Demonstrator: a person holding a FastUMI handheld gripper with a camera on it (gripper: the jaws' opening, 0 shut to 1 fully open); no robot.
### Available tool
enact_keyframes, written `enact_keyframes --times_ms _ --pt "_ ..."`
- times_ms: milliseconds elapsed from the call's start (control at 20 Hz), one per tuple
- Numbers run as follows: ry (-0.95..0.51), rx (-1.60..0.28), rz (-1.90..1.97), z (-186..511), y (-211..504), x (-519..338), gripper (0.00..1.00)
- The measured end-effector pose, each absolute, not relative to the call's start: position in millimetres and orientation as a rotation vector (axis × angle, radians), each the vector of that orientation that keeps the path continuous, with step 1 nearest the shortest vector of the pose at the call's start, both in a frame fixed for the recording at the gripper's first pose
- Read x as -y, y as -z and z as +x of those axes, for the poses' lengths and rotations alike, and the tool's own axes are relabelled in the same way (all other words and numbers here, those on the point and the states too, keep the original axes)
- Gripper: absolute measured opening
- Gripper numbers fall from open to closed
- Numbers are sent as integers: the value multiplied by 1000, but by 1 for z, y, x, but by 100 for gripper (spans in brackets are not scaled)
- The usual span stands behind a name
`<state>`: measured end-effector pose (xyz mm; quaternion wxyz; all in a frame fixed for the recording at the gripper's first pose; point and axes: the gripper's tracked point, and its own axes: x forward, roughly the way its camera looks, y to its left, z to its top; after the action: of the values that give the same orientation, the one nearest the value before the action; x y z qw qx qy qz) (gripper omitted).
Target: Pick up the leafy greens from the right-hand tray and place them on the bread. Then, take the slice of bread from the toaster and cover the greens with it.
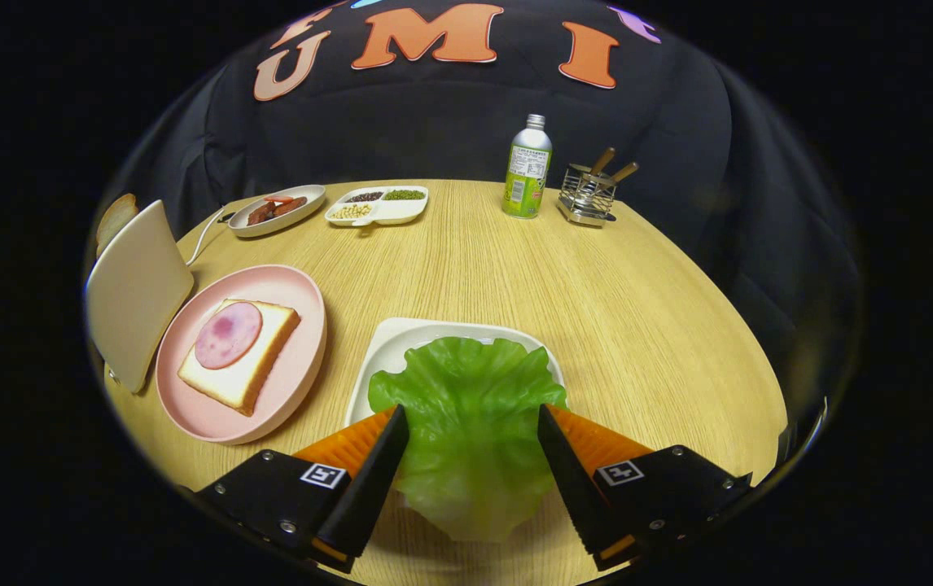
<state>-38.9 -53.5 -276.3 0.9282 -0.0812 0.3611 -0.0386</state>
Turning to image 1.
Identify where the white divided dish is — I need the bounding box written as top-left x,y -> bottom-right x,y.
325,186 -> 429,229

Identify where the white square plate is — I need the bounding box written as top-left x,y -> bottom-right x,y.
344,317 -> 565,428

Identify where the white toaster cable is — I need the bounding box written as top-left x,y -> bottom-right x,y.
186,208 -> 227,267

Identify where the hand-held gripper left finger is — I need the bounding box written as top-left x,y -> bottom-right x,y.
190,405 -> 410,575

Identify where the white round plate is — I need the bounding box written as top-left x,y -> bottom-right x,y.
227,185 -> 326,238

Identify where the white bread slice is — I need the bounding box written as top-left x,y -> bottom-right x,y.
178,299 -> 301,417

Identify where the green lettuce leaf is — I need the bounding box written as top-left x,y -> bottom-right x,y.
368,336 -> 569,544

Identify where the pink ham slice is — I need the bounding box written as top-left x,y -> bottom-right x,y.
194,302 -> 264,370

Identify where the brown toast slice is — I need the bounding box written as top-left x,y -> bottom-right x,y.
96,193 -> 139,257

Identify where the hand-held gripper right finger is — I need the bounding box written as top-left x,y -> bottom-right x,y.
537,404 -> 754,571

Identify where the white toaster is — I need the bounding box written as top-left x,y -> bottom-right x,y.
85,200 -> 195,395

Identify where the pink round plate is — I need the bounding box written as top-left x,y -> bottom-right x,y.
155,265 -> 327,445

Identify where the green and silver bottle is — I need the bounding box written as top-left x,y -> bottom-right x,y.
502,114 -> 554,220

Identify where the wire utensil holder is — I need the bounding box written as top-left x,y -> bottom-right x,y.
557,164 -> 618,228

